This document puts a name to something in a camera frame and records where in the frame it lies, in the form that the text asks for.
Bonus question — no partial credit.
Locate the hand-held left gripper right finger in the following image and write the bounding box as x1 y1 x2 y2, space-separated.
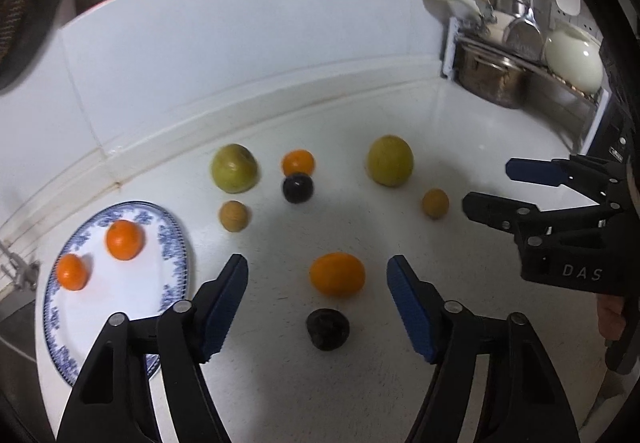
386 254 583 443

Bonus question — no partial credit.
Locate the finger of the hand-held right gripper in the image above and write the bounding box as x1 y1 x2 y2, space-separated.
505 154 626 202
462 192 621 244

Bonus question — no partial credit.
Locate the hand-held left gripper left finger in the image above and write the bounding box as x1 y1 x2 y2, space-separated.
56 253 250 443

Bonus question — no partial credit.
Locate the small tan round fruit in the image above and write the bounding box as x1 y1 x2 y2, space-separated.
421 188 450 220
219 200 250 233

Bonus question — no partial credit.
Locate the large orange mandarin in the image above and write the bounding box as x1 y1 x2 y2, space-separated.
309 252 366 298

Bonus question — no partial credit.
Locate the dark purple plum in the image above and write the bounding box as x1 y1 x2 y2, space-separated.
282 174 315 204
305 308 350 352

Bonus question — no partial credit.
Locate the blue patterned white plate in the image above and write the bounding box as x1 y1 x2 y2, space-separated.
42 200 195 388

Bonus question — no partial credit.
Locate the yellow-green round fruit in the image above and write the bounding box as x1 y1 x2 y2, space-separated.
366 134 415 188

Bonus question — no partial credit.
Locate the green round fruit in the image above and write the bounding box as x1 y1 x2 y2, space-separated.
209 144 261 194

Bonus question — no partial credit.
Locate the person's right hand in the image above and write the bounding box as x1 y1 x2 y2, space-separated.
597 294 627 342

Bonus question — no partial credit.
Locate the metal dish rack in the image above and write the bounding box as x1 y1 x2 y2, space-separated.
440 16 612 150

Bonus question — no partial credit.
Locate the stainless steel pot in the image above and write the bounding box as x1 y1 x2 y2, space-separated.
456 42 530 110

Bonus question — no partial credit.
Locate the white ceramic bowl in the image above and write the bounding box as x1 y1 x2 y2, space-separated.
543 22 605 93

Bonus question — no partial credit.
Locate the metal skimmer ladle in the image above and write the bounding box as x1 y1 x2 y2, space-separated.
501 0 545 63

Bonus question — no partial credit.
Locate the steel kitchen sink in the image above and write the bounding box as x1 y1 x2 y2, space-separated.
0 288 43 366

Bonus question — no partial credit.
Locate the slim chrome gooseneck faucet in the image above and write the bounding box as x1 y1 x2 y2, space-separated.
0 242 42 291

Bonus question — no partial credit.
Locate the dark round mesh strainer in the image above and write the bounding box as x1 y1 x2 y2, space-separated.
0 0 76 91

